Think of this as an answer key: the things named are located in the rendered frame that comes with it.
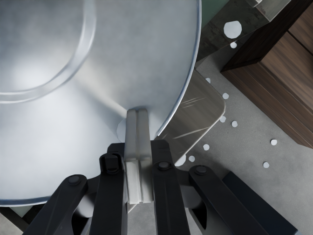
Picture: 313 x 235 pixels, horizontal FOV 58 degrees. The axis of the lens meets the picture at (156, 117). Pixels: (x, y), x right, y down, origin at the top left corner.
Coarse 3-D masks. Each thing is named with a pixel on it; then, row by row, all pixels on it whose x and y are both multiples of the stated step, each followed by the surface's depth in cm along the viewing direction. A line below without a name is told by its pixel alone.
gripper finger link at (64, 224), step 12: (72, 180) 13; (84, 180) 14; (60, 192) 13; (72, 192) 13; (84, 192) 13; (48, 204) 12; (60, 204) 12; (72, 204) 12; (36, 216) 12; (48, 216) 12; (60, 216) 12; (36, 228) 11; (48, 228) 11; (60, 228) 11; (72, 228) 12; (84, 228) 14
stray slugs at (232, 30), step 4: (228, 24) 35; (232, 24) 35; (236, 24) 35; (240, 24) 35; (224, 28) 35; (228, 28) 35; (232, 28) 35; (236, 28) 35; (240, 28) 35; (224, 32) 35; (228, 32) 35; (232, 32) 35; (236, 32) 35; (240, 32) 35; (228, 36) 35; (232, 36) 35; (236, 36) 35; (184, 156) 36; (180, 160) 36; (184, 160) 36; (176, 164) 36; (180, 164) 36
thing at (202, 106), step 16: (192, 80) 22; (192, 96) 22; (208, 96) 22; (176, 112) 22; (192, 112) 22; (208, 112) 23; (224, 112) 23; (176, 128) 22; (192, 128) 23; (208, 128) 23; (176, 144) 23; (192, 144) 23; (176, 160) 23; (128, 208) 23
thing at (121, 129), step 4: (124, 120) 22; (120, 124) 22; (124, 124) 22; (120, 128) 22; (124, 128) 22; (116, 132) 22; (120, 132) 22; (124, 132) 22; (120, 136) 22; (124, 136) 22; (120, 140) 22; (124, 140) 22
